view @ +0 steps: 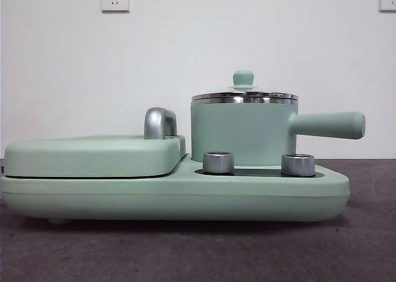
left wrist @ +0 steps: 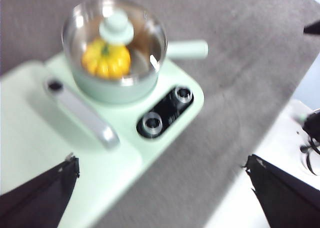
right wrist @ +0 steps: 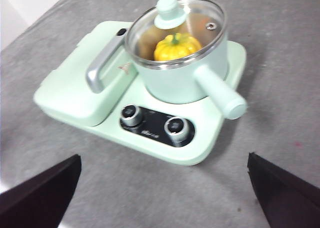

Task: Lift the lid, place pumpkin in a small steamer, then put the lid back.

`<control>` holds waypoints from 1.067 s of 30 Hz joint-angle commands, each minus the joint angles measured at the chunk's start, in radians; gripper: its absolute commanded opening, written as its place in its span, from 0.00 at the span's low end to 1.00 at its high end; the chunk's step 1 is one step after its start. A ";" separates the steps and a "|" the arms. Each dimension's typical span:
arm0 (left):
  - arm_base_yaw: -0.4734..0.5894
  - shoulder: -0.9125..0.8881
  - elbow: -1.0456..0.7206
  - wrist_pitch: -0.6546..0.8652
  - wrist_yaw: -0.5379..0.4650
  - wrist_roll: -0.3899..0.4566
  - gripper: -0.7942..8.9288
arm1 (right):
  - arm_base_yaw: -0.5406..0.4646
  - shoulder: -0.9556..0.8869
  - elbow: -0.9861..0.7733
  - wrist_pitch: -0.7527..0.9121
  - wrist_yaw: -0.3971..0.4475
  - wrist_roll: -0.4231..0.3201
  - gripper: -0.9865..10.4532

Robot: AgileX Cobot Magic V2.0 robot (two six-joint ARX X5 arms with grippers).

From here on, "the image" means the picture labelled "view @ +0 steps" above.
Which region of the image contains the glass lid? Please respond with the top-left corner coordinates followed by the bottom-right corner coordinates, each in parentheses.
top-left (191, 70), bottom-right (299, 100)

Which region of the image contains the mint green pot, long handle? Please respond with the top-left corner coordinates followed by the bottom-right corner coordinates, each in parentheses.
top-left (189, 95), bottom-right (367, 168)

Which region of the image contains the mint green breakfast machine base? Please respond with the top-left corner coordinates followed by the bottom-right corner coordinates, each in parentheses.
top-left (0, 153), bottom-right (351, 226)

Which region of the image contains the mint green griddle cover, chrome handle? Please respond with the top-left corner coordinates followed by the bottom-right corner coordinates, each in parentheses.
top-left (2, 108), bottom-right (187, 179)

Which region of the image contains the silver control knob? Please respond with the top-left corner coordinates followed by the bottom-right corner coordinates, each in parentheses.
top-left (202, 151), bottom-right (235, 174)
top-left (280, 153), bottom-right (316, 176)

